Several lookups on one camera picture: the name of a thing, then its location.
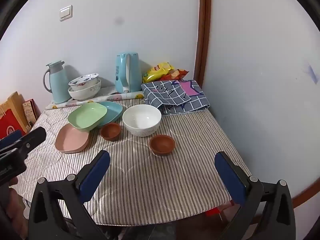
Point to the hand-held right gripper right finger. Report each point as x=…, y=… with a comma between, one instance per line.
x=228, y=177

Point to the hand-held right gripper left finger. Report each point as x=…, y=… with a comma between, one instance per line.
x=96, y=172

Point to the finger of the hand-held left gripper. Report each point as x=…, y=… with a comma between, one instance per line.
x=10, y=138
x=36, y=136

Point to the pink plate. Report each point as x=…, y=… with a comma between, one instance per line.
x=70, y=141

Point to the small brown bowl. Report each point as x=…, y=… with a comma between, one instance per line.
x=110, y=131
x=162, y=143

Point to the green plate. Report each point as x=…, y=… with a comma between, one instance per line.
x=86, y=116

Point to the blue plate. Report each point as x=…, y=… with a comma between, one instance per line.
x=113, y=111

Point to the person's left hand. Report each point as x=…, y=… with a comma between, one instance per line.
x=13, y=210

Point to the red paper bag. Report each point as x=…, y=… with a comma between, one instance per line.
x=10, y=123

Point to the patterned gift box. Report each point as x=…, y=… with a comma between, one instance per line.
x=30, y=111

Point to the red plastic object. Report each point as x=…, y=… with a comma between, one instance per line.
x=212, y=212

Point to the striped quilt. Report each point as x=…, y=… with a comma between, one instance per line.
x=140, y=180

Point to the light blue thermos jug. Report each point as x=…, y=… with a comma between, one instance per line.
x=58, y=87

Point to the large white swirl-print bowl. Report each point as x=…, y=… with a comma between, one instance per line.
x=85, y=94

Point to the crane print porcelain bowl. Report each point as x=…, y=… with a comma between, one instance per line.
x=83, y=82

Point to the fruit print oilcloth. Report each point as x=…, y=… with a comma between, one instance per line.
x=110, y=96

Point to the brown wooden baseboard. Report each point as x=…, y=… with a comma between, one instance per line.
x=307, y=196

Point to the grey checked cloth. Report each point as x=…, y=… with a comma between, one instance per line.
x=172, y=97

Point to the light blue electric kettle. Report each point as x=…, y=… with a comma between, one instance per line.
x=122, y=75

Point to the red chip bag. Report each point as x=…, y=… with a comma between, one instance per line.
x=178, y=73

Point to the yellow chip bag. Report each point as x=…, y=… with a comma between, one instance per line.
x=157, y=71

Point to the white light switch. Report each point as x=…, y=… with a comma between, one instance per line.
x=66, y=13

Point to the brown wooden door frame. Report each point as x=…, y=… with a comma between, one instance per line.
x=203, y=30

